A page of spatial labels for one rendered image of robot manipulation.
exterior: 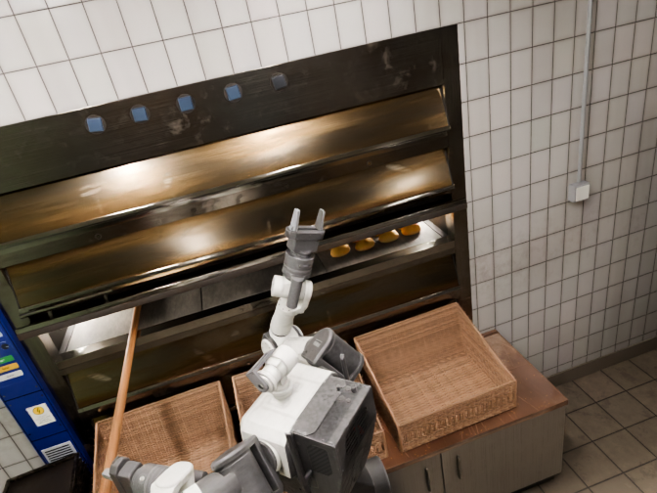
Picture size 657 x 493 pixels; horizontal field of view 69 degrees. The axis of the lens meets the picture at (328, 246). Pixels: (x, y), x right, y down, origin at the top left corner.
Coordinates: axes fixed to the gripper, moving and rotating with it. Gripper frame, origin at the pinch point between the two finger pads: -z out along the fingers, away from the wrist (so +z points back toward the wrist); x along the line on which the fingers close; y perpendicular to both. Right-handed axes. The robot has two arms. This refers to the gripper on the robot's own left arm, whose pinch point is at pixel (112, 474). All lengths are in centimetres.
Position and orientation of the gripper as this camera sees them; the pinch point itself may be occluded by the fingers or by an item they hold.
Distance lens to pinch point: 156.3
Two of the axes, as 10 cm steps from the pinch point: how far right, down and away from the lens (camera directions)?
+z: 9.3, -0.2, -3.6
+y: 3.1, -4.7, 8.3
